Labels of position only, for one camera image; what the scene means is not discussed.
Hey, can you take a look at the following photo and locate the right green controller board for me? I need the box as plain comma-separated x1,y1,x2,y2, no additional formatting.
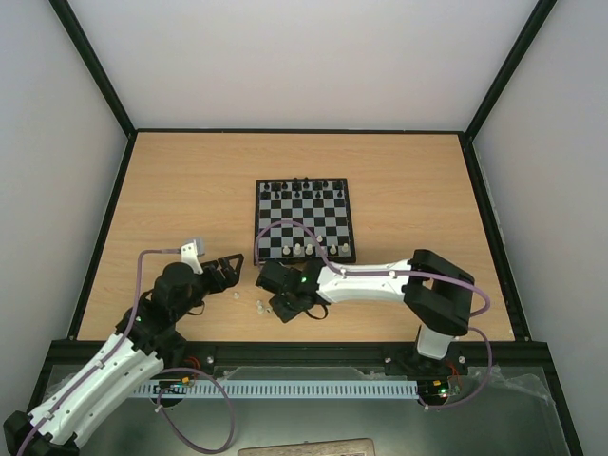
423,376,464,398

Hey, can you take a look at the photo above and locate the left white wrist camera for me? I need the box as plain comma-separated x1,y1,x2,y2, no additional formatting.
180,237,205,275

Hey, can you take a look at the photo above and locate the black and silver chessboard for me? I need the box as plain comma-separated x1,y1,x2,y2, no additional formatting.
254,185,356,265

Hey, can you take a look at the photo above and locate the black aluminium frame rail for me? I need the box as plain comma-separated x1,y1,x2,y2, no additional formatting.
27,339,583,455

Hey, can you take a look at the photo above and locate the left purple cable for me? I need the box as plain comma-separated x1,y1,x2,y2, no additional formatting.
11,246,237,456

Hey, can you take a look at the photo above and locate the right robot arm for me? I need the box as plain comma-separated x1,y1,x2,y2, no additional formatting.
256,249,475,372

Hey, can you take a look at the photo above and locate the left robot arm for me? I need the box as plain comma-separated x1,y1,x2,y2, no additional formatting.
3,254,244,455

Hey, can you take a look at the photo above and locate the left controller board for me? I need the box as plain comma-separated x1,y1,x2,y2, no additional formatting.
152,375,198,395

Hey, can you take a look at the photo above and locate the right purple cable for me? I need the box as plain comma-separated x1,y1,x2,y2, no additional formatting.
254,219,493,410

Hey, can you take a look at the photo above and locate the light blue cable duct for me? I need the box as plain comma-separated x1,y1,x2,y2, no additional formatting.
129,380,419,400

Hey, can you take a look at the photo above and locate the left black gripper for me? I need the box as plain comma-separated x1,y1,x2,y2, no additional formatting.
175,254,246,319

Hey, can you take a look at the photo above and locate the black chess pieces row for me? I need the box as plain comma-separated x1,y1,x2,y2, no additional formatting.
256,178,348,200

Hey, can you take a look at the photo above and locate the purple cable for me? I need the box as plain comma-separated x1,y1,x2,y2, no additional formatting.
254,219,493,410
11,246,237,456

